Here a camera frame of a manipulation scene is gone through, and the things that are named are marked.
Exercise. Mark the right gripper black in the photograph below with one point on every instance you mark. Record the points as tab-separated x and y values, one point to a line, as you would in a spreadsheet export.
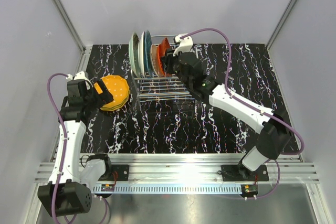
169	62

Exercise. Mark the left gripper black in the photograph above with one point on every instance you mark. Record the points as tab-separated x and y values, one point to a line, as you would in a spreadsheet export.
103	98

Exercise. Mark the yellow scalloped plate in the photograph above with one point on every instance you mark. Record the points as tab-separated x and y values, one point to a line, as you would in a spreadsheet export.
117	86

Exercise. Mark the green scalloped plate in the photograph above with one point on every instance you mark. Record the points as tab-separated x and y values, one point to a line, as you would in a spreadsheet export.
115	105

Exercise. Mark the red-orange scalloped plate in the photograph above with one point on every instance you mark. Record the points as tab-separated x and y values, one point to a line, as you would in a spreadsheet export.
160	62

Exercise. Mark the dark red scalloped plate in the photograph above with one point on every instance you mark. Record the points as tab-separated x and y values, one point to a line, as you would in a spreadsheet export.
162	47

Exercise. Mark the cream plate with dark patch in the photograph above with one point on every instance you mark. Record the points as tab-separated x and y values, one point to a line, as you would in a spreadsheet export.
153	58

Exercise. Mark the dark teal plate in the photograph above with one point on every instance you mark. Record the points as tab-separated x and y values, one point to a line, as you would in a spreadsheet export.
147	53

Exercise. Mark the white plate teal rim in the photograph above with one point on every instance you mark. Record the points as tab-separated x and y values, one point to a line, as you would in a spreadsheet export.
141	55

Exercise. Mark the light green flower plate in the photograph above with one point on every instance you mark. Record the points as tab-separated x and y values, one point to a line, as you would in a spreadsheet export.
133	55

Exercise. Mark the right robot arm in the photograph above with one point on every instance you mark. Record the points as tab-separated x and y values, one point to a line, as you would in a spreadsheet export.
268	124

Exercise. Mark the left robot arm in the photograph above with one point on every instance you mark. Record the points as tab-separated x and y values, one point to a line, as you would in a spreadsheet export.
69	190

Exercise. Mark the left controller board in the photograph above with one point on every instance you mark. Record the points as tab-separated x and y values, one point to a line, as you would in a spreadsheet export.
107	187

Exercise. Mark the controller board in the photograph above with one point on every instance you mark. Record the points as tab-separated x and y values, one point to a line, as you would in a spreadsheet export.
250	189
107	187

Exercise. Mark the right controller board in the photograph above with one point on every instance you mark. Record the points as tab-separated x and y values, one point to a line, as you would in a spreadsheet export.
250	189

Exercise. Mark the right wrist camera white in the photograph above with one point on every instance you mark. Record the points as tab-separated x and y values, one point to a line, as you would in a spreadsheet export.
184	44

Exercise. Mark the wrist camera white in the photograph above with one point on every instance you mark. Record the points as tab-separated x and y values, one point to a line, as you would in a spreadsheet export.
184	44
82	75

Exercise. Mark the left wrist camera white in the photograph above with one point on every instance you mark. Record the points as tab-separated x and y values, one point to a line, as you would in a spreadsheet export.
82	75

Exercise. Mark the metal wire dish rack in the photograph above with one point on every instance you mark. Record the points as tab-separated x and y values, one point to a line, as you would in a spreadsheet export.
160	88

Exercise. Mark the left aluminium frame post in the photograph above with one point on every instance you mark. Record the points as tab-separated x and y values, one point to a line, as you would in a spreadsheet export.
68	23

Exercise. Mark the aluminium frame post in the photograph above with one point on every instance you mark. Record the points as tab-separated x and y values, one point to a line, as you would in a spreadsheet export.
280	24
68	23

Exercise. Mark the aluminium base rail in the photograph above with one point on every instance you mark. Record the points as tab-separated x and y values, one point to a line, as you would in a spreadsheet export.
191	174

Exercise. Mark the right aluminium frame post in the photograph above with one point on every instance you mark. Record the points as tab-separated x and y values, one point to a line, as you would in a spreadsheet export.
280	24

